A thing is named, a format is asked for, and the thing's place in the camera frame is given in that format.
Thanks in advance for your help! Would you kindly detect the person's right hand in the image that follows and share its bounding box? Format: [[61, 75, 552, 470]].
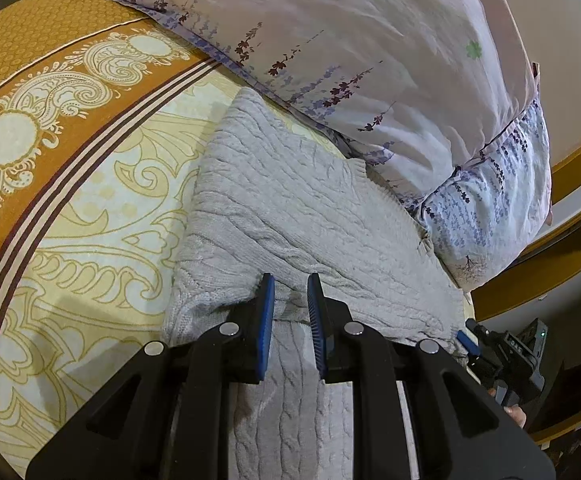
[[489, 386, 528, 431]]

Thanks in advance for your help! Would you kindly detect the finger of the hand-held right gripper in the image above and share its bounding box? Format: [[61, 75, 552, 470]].
[[455, 330, 479, 359]]

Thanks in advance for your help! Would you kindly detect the grey cable-knit sweater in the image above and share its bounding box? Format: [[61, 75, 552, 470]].
[[162, 87, 471, 480]]

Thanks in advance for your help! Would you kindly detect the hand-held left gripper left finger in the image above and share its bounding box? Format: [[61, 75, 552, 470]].
[[25, 273, 276, 480]]

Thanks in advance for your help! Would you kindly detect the orange patterned bed sheet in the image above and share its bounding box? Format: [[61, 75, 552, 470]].
[[0, 0, 351, 479]]

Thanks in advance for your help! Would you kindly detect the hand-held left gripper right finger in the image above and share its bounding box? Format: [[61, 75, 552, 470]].
[[307, 273, 557, 480]]

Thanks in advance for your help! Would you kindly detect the floral lavender pillow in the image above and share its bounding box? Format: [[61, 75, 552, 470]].
[[81, 0, 555, 293]]

